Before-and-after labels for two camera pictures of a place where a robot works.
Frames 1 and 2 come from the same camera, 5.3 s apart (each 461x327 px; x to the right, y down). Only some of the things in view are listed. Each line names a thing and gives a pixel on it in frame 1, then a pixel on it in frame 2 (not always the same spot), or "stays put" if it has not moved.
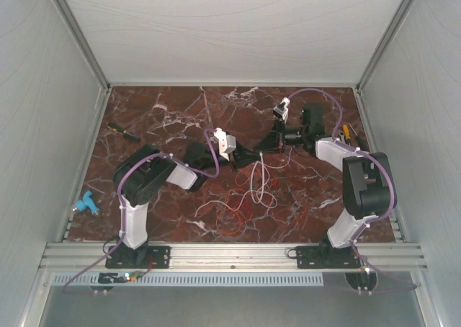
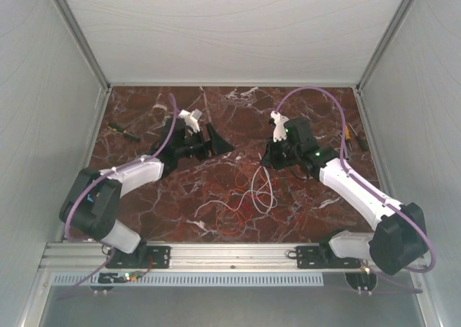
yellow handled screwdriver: [346, 132] stays put
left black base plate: [146, 257] stays put
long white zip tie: [261, 162] → [271, 191]
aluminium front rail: [233, 256] stays put
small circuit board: [131, 276] stays put
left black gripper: [242, 158] → [218, 146]
